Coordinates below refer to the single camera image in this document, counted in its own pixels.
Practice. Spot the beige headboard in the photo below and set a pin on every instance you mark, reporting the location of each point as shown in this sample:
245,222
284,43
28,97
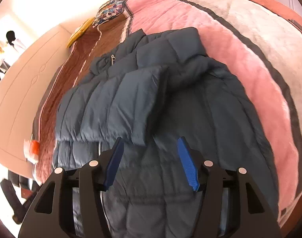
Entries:
22,91

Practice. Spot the pink brown striped blanket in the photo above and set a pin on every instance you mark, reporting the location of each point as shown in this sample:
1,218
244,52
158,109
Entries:
240,54

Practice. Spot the black hanging garment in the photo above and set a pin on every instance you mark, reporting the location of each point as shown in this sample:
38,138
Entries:
10,36

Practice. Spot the cartoon print pillow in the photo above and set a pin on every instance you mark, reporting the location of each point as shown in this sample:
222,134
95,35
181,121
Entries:
111,10

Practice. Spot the white hanging garment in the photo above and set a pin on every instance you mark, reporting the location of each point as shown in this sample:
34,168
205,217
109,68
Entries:
18,46

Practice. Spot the salmon bedsheet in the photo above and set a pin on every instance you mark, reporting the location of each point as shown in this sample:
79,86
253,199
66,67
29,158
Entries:
264,2

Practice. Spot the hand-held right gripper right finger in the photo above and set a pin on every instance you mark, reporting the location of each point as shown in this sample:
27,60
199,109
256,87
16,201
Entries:
186,161

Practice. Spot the orange white packet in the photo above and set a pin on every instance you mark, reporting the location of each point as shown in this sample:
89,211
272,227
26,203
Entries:
34,148

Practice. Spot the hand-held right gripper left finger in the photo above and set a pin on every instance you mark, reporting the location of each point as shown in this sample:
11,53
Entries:
113,163

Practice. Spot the yellow pillow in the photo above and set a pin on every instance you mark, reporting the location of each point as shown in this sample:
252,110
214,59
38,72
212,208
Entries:
79,33

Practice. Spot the black bulky object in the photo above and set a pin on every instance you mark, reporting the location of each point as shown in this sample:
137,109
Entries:
13,198

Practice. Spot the blue-grey puffer jacket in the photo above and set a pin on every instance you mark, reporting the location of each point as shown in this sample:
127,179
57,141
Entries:
146,91

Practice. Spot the black phone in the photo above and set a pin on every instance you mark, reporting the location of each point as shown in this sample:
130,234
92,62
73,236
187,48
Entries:
299,28

